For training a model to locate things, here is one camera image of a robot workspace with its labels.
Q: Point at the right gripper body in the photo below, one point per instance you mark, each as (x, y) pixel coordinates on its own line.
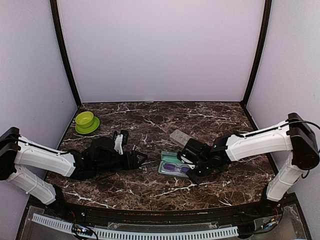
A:
(205, 169)

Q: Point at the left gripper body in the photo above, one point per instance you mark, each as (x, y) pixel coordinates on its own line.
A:
(127, 165)

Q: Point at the brown sunglasses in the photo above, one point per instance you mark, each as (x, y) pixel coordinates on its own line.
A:
(175, 168)

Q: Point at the dark grey glasses case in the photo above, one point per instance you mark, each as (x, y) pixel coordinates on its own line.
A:
(170, 157)

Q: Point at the light grey glasses case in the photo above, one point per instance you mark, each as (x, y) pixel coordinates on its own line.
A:
(179, 138)

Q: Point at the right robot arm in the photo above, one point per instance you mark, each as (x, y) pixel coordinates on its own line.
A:
(293, 135)

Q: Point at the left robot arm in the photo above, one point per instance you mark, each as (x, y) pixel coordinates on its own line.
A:
(103, 154)

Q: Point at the green bowl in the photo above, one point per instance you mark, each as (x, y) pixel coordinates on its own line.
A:
(86, 122)

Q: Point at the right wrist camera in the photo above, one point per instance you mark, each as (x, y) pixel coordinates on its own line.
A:
(184, 160)

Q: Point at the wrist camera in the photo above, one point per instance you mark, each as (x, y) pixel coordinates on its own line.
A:
(184, 160)
(120, 140)

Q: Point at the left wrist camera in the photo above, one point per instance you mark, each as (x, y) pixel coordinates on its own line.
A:
(120, 140)

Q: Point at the black front rail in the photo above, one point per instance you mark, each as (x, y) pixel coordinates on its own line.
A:
(90, 215)

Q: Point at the white cable duct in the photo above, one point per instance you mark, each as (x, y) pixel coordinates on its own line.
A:
(134, 232)

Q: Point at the left black frame post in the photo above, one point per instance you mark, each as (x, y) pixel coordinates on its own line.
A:
(63, 51)

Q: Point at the black frame post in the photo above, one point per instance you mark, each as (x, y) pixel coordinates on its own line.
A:
(258, 53)
(63, 51)

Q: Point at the right black frame post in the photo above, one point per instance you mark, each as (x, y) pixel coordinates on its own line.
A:
(258, 53)

